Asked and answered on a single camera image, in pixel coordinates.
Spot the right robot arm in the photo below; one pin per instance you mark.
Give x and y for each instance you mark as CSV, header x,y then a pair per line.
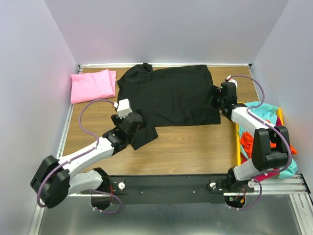
x,y
271,149

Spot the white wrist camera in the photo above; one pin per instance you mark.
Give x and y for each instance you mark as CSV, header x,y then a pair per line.
x,y
232,80
123,108

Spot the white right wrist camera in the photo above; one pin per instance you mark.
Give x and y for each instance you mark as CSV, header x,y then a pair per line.
x,y
232,80

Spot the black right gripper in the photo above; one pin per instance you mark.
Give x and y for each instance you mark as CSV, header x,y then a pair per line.
x,y
215,92

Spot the black t-shirt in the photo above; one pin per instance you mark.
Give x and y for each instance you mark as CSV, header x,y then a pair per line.
x,y
177,96

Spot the folded pink t-shirt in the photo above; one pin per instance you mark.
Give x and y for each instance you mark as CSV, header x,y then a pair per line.
x,y
92,86

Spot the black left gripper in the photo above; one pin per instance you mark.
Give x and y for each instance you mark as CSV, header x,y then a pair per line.
x,y
117,121

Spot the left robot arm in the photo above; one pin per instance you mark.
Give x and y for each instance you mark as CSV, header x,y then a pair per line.
x,y
55,179

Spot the black mounting base plate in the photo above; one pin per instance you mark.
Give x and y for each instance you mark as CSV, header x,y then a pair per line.
x,y
166,189

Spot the teal t-shirt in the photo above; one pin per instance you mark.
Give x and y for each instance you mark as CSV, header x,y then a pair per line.
x,y
268,113

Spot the magenta t-shirt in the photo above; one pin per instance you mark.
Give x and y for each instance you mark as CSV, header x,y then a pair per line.
x,y
271,174

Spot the yellow plastic bin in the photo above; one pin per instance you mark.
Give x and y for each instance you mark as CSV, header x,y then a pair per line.
x,y
237,138

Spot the orange t-shirt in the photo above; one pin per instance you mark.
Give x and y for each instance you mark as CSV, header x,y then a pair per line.
x,y
246,141

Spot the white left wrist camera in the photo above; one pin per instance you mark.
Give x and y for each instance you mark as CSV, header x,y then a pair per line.
x,y
123,108

